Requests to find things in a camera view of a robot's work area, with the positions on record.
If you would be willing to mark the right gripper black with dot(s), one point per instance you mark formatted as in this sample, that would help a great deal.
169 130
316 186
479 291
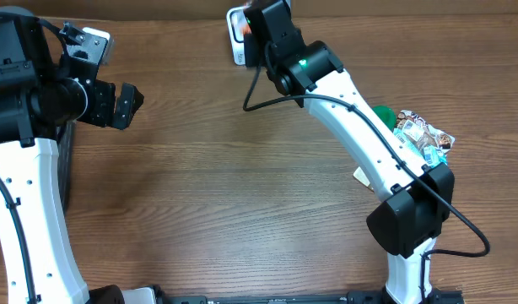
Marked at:
256 59

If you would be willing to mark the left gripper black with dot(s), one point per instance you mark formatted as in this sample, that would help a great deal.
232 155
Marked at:
106 115

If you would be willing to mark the orange packet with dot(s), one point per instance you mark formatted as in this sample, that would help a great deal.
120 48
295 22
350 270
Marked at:
244 22

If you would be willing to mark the round can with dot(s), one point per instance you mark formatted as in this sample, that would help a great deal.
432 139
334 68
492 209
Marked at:
386 115

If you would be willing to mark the brown white snack bag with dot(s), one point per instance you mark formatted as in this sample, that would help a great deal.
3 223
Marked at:
422 133

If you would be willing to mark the teal wet wipes pack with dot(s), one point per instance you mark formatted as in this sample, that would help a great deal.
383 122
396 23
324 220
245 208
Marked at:
406 142

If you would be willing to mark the small green white packet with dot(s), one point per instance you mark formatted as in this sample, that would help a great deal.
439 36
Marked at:
433 156

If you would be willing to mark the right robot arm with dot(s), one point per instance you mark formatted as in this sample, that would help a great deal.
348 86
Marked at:
414 197

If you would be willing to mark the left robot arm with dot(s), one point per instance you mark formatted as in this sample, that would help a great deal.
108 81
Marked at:
48 78

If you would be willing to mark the white barcode scanner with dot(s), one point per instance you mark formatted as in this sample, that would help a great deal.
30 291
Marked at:
235 36

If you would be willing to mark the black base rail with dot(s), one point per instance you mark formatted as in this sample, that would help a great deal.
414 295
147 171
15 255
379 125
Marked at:
284 299

